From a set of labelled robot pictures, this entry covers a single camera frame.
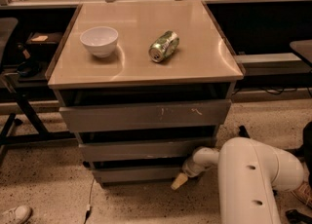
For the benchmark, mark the green soda can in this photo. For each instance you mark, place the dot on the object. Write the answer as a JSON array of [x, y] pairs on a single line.
[[164, 46]]

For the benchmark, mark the black round object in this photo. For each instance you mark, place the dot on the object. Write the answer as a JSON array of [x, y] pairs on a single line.
[[29, 68]]

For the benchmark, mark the grey drawer cabinet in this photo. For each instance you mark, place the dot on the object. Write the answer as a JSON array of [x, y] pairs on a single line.
[[202, 67]]

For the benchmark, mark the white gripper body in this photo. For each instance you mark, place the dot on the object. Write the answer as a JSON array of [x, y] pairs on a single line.
[[189, 168]]

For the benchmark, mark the black table leg bar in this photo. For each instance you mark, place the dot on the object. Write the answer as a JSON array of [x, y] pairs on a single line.
[[243, 132]]

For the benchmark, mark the white sneaker left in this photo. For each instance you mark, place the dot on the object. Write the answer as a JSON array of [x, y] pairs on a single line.
[[16, 215]]

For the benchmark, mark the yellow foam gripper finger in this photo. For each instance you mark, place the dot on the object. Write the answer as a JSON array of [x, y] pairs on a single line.
[[179, 181]]

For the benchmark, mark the white ceramic bowl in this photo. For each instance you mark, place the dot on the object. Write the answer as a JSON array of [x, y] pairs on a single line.
[[100, 41]]

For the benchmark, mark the black box with label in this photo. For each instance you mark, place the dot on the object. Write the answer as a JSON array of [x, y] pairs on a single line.
[[43, 41]]

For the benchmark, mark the tan shoe right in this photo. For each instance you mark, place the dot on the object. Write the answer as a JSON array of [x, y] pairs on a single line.
[[304, 194]]

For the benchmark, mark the grey bottom drawer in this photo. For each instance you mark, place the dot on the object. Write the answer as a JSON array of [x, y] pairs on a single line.
[[135, 174]]

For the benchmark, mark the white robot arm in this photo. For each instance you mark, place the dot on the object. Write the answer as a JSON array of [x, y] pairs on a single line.
[[248, 173]]

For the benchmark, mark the grey drawer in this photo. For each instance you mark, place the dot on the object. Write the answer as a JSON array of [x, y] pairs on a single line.
[[140, 116], [146, 149], [135, 174]]

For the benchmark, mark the grey middle drawer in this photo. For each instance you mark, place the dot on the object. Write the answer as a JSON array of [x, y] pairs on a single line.
[[146, 149]]

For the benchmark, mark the grey top drawer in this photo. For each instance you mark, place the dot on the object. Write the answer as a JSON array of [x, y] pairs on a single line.
[[140, 116]]

